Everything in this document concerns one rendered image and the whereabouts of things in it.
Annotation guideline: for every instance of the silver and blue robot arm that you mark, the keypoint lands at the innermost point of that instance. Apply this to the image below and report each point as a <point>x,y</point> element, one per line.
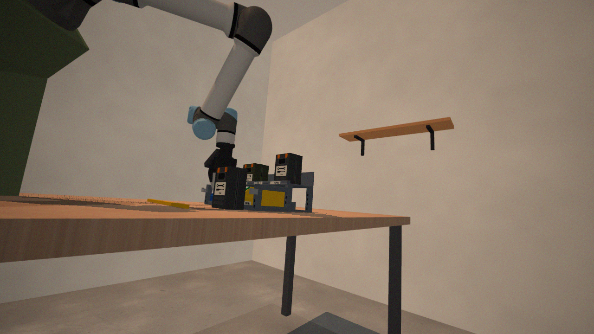
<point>250,27</point>

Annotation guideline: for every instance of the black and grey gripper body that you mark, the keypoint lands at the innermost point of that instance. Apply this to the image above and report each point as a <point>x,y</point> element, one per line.
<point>225,156</point>

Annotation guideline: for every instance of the yellow bar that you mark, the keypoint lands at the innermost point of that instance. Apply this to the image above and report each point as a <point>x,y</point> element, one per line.
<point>169,203</point>

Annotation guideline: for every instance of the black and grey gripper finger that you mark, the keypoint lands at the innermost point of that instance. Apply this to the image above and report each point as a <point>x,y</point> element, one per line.
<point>211,175</point>

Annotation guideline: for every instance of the grey metal shelf rack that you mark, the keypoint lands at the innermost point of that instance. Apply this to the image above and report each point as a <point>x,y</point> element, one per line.
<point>307,181</point>

